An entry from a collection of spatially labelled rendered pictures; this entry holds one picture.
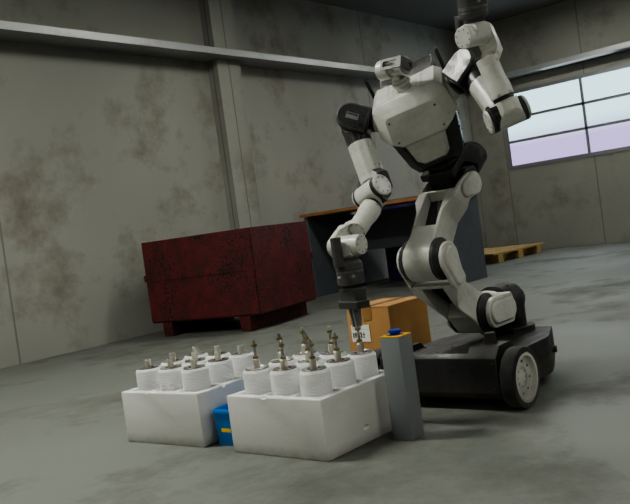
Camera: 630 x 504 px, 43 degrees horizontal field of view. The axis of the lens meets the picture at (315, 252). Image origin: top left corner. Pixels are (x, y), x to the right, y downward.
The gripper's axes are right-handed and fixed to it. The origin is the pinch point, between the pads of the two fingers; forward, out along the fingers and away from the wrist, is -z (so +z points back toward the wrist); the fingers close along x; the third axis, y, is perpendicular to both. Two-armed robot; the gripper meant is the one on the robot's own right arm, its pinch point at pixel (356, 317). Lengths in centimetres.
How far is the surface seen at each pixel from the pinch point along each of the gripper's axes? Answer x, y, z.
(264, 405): 7.2, 33.9, -20.9
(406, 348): -21.2, -0.5, -9.3
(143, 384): 67, 46, -16
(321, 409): -14.6, 28.7, -21.2
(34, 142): 399, -38, 123
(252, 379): 14.7, 32.3, -13.8
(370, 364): -4.7, 0.6, -14.8
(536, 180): 478, -724, 54
